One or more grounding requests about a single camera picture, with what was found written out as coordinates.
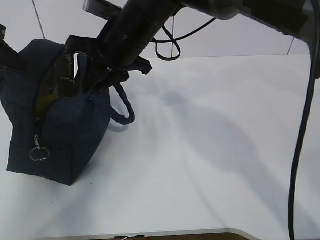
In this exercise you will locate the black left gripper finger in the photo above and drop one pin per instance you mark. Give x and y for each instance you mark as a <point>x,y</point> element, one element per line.
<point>11,60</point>

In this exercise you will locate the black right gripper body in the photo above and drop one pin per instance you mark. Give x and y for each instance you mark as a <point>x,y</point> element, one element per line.
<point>110,54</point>

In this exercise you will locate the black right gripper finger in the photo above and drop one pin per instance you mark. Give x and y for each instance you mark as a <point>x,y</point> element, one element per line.
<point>111,79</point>
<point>91,76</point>

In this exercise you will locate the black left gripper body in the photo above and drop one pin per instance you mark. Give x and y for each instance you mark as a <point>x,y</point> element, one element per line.
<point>2,32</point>

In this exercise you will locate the dark blue lunch bag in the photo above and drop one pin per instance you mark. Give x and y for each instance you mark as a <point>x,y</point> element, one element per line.
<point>58,144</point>

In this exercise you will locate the yellow lemon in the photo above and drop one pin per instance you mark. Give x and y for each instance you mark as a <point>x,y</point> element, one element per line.
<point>43,103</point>

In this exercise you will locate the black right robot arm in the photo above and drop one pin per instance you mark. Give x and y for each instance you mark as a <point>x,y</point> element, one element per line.
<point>131,28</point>

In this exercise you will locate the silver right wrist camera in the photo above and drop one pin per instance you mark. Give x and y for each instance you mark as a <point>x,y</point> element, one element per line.
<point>102,9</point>

